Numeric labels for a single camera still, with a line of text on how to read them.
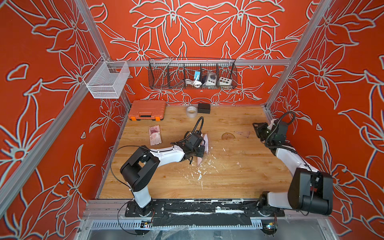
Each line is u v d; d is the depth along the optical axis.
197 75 0.83
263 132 0.76
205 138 0.95
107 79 0.94
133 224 0.70
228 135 1.02
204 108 1.15
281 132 0.66
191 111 1.15
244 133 1.03
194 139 0.71
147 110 1.11
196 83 0.85
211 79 0.90
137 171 0.46
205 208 0.74
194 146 0.71
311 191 0.93
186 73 1.01
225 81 0.94
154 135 1.01
